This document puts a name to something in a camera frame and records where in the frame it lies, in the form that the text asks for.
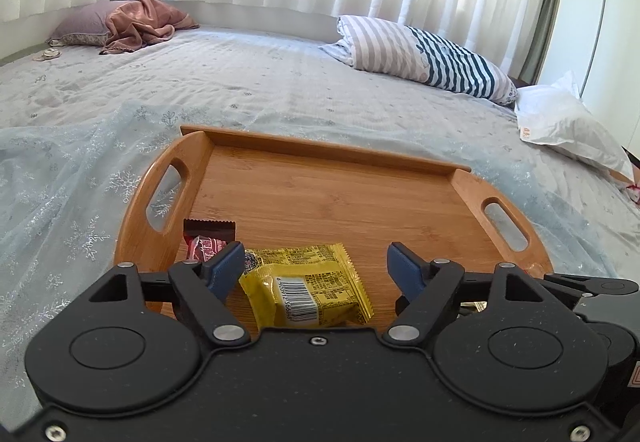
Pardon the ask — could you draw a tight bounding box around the grey floral bed sheet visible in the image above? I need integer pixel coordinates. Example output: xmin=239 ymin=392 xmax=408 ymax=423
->
xmin=0 ymin=24 xmax=640 ymax=273

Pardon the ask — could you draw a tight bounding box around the purple pillow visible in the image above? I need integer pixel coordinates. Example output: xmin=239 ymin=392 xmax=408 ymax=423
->
xmin=46 ymin=0 xmax=126 ymax=47

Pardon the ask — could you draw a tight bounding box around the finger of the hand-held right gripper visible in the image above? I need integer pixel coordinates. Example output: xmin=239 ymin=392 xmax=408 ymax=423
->
xmin=542 ymin=273 xmax=640 ymax=297

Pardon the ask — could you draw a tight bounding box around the white wardrobe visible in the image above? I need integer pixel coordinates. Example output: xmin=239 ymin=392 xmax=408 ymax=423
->
xmin=540 ymin=0 xmax=640 ymax=157

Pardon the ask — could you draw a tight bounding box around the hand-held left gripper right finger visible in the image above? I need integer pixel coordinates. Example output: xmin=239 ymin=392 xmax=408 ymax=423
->
xmin=382 ymin=242 xmax=596 ymax=349

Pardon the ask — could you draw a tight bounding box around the snowflake pale blue blanket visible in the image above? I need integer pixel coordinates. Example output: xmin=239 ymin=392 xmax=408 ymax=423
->
xmin=0 ymin=99 xmax=618 ymax=423

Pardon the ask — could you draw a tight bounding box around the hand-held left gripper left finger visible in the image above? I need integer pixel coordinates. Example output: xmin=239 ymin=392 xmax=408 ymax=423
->
xmin=52 ymin=242 xmax=251 ymax=350

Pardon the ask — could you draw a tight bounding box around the white pillow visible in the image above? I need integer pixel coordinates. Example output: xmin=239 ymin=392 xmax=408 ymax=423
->
xmin=515 ymin=72 xmax=636 ymax=183

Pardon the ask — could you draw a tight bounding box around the pink crumpled cloth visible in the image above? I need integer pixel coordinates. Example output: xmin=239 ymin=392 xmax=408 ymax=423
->
xmin=98 ymin=0 xmax=200 ymax=55

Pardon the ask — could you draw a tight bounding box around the striped pillow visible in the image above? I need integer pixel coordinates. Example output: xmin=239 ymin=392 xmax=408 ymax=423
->
xmin=319 ymin=15 xmax=518 ymax=105

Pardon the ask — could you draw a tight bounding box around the dark red chocolate bar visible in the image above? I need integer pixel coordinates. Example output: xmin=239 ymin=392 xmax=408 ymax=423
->
xmin=182 ymin=219 xmax=236 ymax=263

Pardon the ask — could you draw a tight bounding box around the wooden tray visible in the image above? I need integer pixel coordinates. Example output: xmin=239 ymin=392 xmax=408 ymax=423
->
xmin=115 ymin=124 xmax=553 ymax=338

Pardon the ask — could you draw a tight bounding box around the yellow snack packet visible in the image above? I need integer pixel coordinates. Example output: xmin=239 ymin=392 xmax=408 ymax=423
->
xmin=239 ymin=243 xmax=373 ymax=329

